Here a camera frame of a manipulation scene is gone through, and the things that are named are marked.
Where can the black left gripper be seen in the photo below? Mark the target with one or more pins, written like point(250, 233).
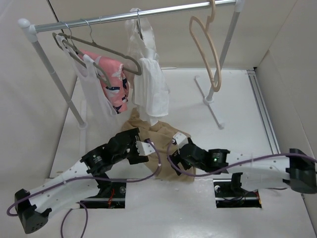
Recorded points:
point(135, 157)

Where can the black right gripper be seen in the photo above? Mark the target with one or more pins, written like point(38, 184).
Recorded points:
point(176, 158)

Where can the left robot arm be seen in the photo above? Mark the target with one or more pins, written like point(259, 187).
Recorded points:
point(83, 180)

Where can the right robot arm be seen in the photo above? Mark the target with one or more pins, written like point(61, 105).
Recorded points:
point(294, 170)

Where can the grey hanger with blouse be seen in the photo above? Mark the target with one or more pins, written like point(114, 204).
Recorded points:
point(138, 24)

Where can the grey hanger with pink garment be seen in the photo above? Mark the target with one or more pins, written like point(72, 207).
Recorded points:
point(95, 45)

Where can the white tank top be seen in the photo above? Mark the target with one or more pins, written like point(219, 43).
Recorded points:
point(90, 76)

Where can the white pleated blouse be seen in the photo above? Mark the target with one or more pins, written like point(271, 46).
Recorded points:
point(150, 90)

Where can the pink patterned garment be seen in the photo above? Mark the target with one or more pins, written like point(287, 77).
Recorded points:
point(118, 93)

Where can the silver white clothes rack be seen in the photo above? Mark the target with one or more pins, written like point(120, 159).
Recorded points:
point(31, 30)

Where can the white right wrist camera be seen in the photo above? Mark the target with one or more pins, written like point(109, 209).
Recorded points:
point(179, 139)

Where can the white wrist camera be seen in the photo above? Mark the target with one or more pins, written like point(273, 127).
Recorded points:
point(145, 148)
point(179, 139)

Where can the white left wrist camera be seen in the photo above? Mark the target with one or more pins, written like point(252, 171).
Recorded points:
point(145, 148)

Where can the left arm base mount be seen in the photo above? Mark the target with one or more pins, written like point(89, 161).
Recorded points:
point(111, 195)

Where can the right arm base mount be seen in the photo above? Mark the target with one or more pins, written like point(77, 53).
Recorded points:
point(230, 194)

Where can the aluminium rail on table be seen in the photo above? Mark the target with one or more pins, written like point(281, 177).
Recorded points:
point(264, 115)

